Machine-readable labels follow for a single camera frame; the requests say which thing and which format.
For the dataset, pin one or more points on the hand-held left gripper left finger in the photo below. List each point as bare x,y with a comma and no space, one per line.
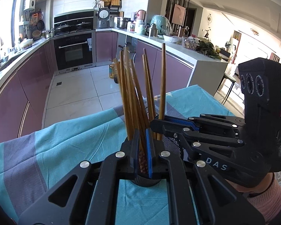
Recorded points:
131,154

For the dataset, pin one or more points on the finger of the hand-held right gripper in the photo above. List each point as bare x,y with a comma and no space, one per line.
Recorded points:
178,120
168,130

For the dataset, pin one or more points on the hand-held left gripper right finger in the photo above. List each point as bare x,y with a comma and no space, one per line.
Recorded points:
149,154

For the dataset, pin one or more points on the black mesh holder cup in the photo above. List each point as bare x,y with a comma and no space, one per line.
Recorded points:
171,145

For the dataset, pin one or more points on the bunch of bamboo chopsticks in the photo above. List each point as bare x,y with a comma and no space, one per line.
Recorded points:
128,98

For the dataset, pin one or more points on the person's right forearm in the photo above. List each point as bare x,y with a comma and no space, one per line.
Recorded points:
267,206

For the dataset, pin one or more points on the pink lower cabinets island side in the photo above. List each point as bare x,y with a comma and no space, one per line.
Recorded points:
173,70

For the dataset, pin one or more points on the chair with green seat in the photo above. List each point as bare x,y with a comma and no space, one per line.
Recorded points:
229,77

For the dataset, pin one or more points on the teal and grey tablecloth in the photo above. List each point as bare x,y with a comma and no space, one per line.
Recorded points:
72,145

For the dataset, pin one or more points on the clear plastic food container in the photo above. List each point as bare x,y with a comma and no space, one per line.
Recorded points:
189,44

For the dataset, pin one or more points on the green leafy vegetables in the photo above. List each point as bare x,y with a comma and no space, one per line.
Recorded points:
210,50

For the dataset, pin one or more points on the cooking oil bottle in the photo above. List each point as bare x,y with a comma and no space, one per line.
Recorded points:
112,72

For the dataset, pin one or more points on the round ceiling lamp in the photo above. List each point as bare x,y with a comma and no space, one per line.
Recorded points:
255,31

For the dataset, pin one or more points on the steel thermos flask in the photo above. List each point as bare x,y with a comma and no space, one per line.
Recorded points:
153,31

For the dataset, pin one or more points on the mint green appliance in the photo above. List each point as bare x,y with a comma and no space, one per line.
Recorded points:
161,23

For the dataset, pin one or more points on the pink kettle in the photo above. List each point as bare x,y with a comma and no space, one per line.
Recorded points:
141,16

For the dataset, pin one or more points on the stainless steel pot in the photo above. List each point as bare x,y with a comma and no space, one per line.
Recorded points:
123,23

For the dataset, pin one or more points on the built-in black oven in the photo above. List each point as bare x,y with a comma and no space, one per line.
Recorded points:
73,51

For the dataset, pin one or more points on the pink lower cabinets window side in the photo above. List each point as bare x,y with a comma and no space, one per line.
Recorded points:
30,82

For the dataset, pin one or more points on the grey rice cooker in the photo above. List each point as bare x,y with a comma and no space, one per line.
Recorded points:
103,17

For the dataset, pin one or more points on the black lidded wok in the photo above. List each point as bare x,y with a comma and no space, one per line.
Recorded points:
63,27
83,25

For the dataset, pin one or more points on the wooden cutting board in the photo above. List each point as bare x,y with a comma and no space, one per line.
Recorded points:
115,1

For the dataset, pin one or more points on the black range hood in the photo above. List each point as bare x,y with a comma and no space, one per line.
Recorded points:
73,17

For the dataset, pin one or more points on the white casserole dish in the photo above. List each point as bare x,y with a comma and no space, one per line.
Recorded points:
26,44

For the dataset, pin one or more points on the hanging pans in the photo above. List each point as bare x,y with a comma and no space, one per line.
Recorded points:
37,25

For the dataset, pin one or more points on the kitchen window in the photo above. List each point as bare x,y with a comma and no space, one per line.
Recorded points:
2,16

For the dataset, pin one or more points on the wall clock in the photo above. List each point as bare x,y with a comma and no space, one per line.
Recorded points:
209,20

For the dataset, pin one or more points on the pink wall painting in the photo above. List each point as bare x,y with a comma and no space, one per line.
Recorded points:
179,14

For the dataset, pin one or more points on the black wall rack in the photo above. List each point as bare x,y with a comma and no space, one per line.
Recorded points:
114,9

